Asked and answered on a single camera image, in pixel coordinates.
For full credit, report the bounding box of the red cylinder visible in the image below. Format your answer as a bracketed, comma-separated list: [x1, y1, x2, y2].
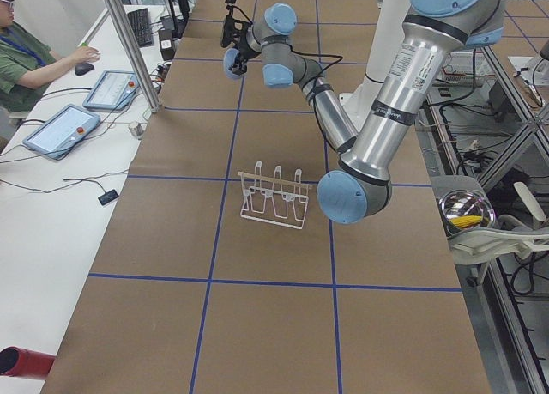
[1, 347, 56, 380]

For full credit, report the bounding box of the metal bowl with corn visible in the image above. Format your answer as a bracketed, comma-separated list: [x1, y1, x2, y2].
[438, 190, 497, 237]

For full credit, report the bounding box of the teach pendant tablet far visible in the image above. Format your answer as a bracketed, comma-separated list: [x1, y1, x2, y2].
[82, 70, 139, 111]

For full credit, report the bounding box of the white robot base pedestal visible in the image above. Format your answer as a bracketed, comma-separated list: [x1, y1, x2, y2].
[340, 0, 410, 130]

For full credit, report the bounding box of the white office chair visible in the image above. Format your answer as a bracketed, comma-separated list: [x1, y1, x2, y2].
[449, 182, 548, 265]

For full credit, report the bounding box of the teach pendant tablet near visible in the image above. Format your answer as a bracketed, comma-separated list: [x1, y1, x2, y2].
[23, 104, 100, 160]

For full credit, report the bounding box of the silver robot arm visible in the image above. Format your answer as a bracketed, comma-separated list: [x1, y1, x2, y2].
[220, 0, 505, 224]

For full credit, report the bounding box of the teach pendant tablet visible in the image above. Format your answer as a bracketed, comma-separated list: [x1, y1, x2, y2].
[82, 70, 139, 111]
[23, 104, 100, 160]

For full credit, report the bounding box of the seated person green shirt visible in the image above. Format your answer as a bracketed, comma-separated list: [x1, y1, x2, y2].
[1, 0, 100, 113]

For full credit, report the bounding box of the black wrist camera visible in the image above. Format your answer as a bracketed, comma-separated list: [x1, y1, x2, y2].
[220, 4, 253, 48]

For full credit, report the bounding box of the light blue plastic cup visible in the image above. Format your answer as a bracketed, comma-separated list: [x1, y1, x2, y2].
[223, 48, 246, 80]

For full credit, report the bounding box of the small silver metal cylinder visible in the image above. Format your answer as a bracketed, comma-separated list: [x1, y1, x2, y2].
[128, 121, 144, 140]

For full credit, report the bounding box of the small black puck device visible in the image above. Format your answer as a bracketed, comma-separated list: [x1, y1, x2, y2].
[98, 190, 119, 206]

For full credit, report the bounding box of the black computer mouse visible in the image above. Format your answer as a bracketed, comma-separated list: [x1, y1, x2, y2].
[74, 62, 94, 76]

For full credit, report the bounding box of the white wire cup holder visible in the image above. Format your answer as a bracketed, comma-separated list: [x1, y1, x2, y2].
[238, 161, 312, 230]

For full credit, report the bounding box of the aluminium frame post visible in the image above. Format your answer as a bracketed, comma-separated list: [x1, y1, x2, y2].
[104, 0, 160, 113]

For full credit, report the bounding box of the black keyboard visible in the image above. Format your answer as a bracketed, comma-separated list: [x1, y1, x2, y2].
[127, 8, 154, 47]

